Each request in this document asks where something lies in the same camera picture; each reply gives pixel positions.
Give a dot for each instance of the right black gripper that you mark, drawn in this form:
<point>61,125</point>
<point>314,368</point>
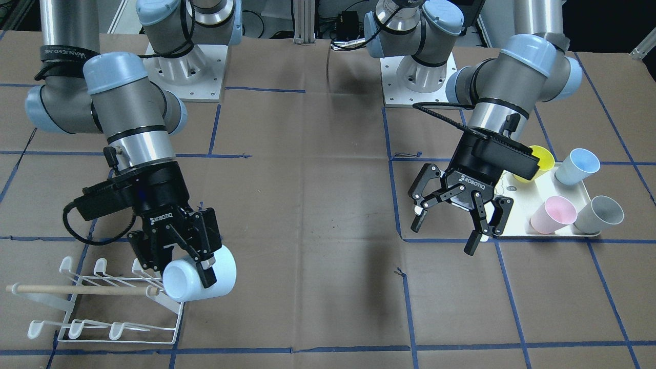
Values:
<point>160,197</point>

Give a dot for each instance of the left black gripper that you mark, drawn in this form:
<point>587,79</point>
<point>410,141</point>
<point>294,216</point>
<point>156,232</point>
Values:
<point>474,183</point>

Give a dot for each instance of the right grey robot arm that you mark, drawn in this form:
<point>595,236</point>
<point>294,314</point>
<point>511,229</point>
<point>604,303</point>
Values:
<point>85,91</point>

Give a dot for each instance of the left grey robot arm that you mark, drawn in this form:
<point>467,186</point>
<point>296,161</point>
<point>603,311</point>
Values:
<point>501,92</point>

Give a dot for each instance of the pink plastic cup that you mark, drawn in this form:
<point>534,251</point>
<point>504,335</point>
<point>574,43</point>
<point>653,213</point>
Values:
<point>555,213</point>

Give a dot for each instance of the yellow plastic cup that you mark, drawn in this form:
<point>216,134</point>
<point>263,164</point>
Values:
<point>546,162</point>

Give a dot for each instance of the grey plastic cup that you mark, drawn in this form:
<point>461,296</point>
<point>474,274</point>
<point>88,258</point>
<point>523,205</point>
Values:
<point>601,213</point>

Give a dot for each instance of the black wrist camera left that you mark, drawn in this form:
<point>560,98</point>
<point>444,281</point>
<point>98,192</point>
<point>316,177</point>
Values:
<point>508,155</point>

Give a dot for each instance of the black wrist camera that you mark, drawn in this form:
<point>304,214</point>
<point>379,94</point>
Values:
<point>104,199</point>
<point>508,155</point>

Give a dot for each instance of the white wire cup rack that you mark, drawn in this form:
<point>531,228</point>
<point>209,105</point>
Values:
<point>102,308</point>

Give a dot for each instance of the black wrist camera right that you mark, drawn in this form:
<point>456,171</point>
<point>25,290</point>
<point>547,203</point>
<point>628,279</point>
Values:
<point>104,199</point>

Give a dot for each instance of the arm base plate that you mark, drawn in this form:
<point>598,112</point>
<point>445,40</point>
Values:
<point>405,82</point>
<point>195,77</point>

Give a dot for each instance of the aluminium frame post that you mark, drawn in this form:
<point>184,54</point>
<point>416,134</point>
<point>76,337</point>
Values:
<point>303,19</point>

